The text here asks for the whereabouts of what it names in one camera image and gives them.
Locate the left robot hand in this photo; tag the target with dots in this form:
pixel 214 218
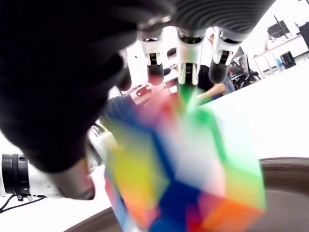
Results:
pixel 118 108

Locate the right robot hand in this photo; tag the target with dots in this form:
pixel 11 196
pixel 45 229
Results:
pixel 48 72

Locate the multicoloured Rubik's cube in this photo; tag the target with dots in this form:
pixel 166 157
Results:
pixel 181 169

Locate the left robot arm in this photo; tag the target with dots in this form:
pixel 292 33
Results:
pixel 36 186

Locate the dark brown round plate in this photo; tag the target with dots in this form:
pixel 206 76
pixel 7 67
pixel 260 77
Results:
pixel 287 181

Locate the seated person in black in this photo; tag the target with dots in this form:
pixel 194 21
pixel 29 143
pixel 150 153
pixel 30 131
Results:
pixel 205 77

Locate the black chair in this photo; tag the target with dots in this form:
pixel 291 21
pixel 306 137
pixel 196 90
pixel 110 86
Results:
pixel 243 72

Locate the black box under desk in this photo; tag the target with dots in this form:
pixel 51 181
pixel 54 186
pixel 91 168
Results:
pixel 288 60

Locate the black monitor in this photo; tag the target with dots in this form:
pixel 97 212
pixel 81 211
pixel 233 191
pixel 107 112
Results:
pixel 277 27

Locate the aluminium frame desk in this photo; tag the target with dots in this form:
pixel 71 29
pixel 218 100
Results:
pixel 285 42

